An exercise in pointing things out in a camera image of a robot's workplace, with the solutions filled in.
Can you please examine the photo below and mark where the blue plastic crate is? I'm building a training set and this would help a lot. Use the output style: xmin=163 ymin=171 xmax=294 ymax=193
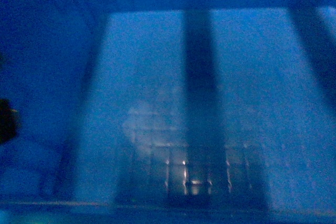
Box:
xmin=1 ymin=0 xmax=335 ymax=223

